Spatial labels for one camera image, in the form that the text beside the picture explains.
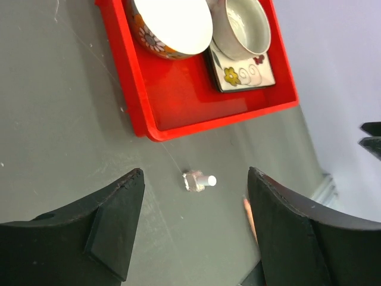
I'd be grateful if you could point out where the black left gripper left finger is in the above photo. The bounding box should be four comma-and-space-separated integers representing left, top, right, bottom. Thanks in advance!
1, 168, 145, 285

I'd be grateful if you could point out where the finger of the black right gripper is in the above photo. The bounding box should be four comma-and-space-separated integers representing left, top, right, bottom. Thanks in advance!
360, 122, 381, 135
359, 136, 381, 160

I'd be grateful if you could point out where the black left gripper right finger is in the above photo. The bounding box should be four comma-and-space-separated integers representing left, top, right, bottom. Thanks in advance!
247, 167, 380, 285

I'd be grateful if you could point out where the glitter nail polish bottle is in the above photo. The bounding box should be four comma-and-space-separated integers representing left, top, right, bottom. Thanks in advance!
182, 171, 217, 192

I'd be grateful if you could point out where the person's left hand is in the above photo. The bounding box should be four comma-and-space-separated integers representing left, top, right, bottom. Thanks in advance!
243, 197, 258, 242

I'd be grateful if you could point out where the square floral saucer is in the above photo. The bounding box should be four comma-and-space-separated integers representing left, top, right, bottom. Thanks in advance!
208, 42, 276, 93

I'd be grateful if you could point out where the grey ceramic cup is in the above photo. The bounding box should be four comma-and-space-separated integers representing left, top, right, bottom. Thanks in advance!
211, 0, 271, 61

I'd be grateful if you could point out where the red plastic tray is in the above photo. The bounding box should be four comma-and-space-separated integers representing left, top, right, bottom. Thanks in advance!
96, 1, 299, 142

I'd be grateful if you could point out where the floral white bowl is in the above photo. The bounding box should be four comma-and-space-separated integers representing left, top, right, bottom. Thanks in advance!
124, 0, 213, 60

